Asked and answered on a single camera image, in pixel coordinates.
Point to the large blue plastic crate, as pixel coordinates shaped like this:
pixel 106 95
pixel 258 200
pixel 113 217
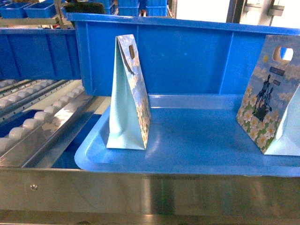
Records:
pixel 176 56

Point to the steel rack front rail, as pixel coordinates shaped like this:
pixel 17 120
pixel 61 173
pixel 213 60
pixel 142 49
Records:
pixel 159 194

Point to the black office chair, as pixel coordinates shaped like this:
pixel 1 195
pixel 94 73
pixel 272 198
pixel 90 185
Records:
pixel 84 7

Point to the flower gift bag with figures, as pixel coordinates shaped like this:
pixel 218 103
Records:
pixel 270 109

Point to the flower gift bag side view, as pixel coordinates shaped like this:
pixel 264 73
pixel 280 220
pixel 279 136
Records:
pixel 129 121

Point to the white roller conveyor track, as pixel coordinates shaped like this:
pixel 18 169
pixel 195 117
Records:
pixel 18 133

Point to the light blue plastic tray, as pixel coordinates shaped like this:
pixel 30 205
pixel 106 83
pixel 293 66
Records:
pixel 189 134

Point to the blue crate at left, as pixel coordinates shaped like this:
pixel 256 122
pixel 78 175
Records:
pixel 39 54

